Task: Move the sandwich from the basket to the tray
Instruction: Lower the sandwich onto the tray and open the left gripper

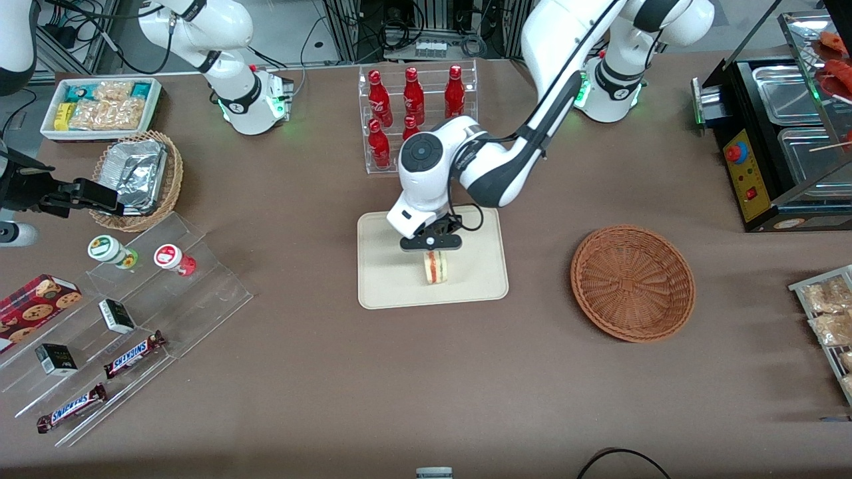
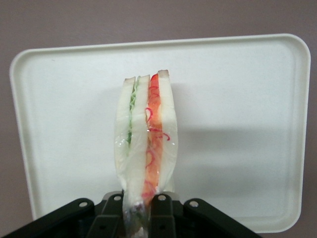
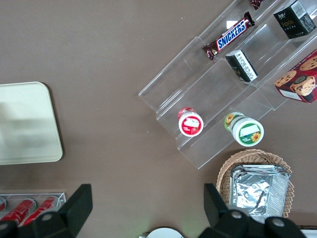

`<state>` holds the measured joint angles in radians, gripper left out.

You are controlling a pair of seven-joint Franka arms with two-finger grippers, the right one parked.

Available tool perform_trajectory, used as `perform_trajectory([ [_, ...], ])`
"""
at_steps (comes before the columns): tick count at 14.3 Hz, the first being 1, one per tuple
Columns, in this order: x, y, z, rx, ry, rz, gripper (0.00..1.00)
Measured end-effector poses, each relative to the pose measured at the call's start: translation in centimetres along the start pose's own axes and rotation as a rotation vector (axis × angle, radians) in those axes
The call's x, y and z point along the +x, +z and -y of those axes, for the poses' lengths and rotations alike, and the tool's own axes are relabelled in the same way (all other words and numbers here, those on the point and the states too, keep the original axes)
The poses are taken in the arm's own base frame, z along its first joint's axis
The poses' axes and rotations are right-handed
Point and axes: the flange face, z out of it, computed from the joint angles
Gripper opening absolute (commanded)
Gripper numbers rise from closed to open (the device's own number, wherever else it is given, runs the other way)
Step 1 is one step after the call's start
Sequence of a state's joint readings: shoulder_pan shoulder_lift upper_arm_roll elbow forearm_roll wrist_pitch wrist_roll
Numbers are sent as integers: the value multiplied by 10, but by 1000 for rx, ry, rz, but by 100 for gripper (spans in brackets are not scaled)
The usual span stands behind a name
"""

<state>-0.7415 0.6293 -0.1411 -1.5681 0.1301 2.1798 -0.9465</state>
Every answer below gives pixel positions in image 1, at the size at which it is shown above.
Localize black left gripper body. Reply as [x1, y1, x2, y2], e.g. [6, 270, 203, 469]
[399, 225, 465, 253]

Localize triangle sandwich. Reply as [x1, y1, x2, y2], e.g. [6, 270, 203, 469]
[420, 250, 449, 286]

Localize beige plastic tray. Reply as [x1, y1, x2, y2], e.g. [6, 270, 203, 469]
[357, 206, 510, 311]

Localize light wicker basket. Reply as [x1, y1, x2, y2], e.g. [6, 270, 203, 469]
[89, 130, 185, 233]

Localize brown round wicker basket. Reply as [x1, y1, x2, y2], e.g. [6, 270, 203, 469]
[570, 225, 697, 343]

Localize silver foil container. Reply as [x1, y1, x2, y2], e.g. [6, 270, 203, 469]
[98, 139, 168, 216]

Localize green label yoghurt cup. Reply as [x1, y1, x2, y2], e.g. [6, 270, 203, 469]
[87, 235, 139, 270]

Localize red label yoghurt cup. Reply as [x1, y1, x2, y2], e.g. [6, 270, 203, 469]
[154, 244, 198, 277]

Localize white snack bin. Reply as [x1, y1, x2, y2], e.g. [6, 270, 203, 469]
[40, 77, 163, 142]

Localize clear nut snack bag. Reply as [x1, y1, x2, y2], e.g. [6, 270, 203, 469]
[69, 98, 147, 132]
[93, 81, 135, 102]

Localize clear acrylic bottle rack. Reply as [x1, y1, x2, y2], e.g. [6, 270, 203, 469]
[358, 59, 479, 175]

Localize clear acrylic stepped shelf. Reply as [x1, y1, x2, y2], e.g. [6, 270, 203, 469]
[0, 212, 254, 448]

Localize small black box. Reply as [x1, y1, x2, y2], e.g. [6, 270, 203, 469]
[35, 343, 79, 377]
[99, 299, 136, 335]

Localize red cookie box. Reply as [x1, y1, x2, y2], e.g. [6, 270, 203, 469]
[0, 273, 83, 354]

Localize Snickers chocolate bar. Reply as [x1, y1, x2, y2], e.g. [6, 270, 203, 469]
[103, 330, 168, 380]
[37, 383, 108, 434]

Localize black food warmer machine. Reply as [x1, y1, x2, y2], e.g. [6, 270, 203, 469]
[691, 10, 852, 234]

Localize steel warmer pan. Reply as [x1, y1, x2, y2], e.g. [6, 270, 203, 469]
[751, 65, 827, 128]
[777, 126, 852, 188]

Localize red food skewers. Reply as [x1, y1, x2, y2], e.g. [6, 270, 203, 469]
[817, 30, 852, 102]

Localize black floor cable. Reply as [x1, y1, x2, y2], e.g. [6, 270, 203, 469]
[576, 447, 674, 479]

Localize grey wire rack tray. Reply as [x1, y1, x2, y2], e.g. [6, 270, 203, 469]
[788, 264, 852, 407]

